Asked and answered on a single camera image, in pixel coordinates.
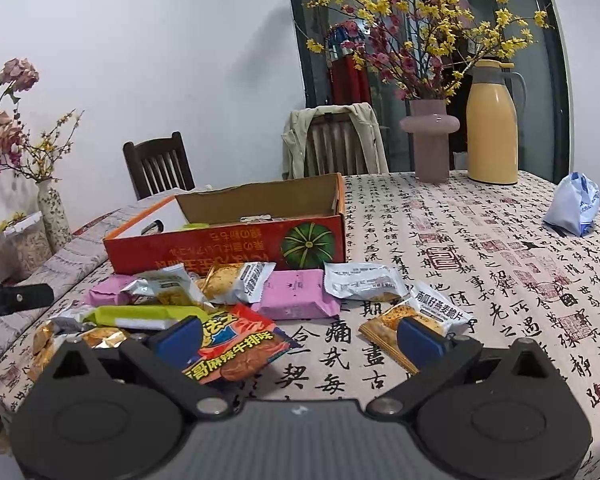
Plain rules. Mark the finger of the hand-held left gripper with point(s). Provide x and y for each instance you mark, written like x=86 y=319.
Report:
x=20 y=297

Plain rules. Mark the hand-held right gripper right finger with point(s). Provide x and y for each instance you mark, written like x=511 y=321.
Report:
x=420 y=342

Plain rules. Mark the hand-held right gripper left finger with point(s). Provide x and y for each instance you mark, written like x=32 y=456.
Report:
x=177 y=342

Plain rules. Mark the silver orange cracker packet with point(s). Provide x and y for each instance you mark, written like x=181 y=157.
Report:
x=240 y=282
x=435 y=305

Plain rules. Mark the green snack packet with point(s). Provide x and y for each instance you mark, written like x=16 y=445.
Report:
x=197 y=225
x=130 y=317

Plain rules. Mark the silver white snack packet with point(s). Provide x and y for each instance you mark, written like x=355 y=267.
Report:
x=170 y=285

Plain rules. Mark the red orange snack packet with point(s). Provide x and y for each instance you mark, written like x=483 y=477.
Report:
x=247 y=345

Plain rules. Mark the golden snack packet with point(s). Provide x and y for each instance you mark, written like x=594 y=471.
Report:
x=100 y=338

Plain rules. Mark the plain silver snack packet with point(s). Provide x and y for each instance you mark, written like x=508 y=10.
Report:
x=365 y=280

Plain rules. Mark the small pink snack packet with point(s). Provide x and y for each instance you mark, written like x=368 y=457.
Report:
x=105 y=292

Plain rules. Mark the orange cardboard box pumpkin print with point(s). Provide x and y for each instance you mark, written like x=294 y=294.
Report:
x=220 y=247

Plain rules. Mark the large pink snack packet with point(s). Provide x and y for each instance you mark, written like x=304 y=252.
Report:
x=295 y=295

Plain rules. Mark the clear jar with white lid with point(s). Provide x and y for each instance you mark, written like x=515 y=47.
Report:
x=25 y=250

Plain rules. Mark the grey patterned cloth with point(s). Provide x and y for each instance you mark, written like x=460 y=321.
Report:
x=67 y=265

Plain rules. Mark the floral patterned vase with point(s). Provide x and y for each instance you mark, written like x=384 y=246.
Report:
x=55 y=215

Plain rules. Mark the pink flowers with yellow twigs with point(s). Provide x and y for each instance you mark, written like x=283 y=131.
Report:
x=10 y=130

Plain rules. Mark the dark wooden chair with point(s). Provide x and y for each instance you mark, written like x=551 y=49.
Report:
x=155 y=160

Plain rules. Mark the pink vase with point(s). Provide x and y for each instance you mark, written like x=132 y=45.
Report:
x=430 y=150

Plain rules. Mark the blue white plastic bag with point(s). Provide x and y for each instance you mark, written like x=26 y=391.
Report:
x=572 y=205

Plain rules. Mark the brown slatted wooden chair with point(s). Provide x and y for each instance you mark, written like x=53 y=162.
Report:
x=335 y=145

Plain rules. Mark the yellow thermos jug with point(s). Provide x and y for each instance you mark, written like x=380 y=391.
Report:
x=492 y=130

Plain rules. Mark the beige jacket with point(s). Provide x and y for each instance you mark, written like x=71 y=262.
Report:
x=292 y=145

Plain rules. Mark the red hanging garment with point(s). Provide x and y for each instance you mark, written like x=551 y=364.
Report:
x=345 y=75

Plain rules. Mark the yellow and pink flower branches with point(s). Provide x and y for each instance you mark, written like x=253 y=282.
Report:
x=410 y=35

